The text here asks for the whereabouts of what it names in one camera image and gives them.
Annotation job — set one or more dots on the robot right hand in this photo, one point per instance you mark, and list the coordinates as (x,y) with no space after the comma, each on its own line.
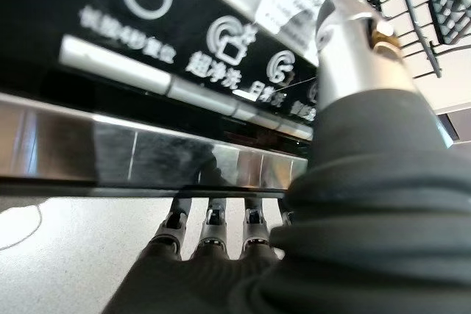
(368,237)

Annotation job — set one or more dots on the grey spiked holder strip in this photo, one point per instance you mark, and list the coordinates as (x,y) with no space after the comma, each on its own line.
(449,5)

